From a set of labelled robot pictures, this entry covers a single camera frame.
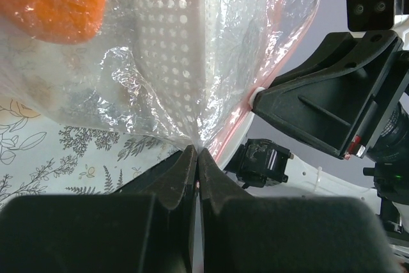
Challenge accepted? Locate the clear zip top bag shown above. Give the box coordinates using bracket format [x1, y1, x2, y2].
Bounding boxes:
[1, 0, 320, 162]

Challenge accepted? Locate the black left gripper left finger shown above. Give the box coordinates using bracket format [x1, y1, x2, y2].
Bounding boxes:
[1, 146, 197, 272]

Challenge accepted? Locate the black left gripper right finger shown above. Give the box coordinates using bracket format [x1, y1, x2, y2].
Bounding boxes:
[197, 150, 401, 272]

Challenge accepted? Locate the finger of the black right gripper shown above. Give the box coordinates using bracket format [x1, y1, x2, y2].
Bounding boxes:
[254, 30, 403, 159]

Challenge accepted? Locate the white perforated plastic basket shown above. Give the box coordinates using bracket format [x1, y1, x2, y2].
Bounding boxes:
[127, 0, 266, 167]

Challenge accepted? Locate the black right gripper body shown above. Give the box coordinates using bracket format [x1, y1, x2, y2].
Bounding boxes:
[346, 51, 408, 165]

